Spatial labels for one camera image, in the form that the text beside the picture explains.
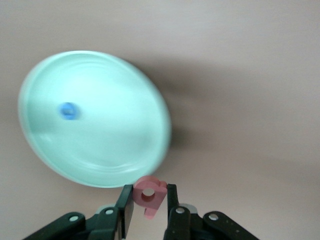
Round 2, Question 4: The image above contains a green plate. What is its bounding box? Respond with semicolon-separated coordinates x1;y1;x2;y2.
17;50;173;189

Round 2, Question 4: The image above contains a brown table cover mat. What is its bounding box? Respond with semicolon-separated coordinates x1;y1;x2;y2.
0;0;320;240

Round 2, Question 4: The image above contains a pink foam letter b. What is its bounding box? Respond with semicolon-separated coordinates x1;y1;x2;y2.
133;175;168;221

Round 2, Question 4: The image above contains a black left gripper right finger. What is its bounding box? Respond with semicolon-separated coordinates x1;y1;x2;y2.
163;183;258;240

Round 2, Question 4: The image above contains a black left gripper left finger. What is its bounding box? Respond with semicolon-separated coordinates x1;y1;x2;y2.
24;184;136;240

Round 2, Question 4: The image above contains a blue foam letter o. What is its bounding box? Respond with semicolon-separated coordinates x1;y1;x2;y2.
57;101;81;121

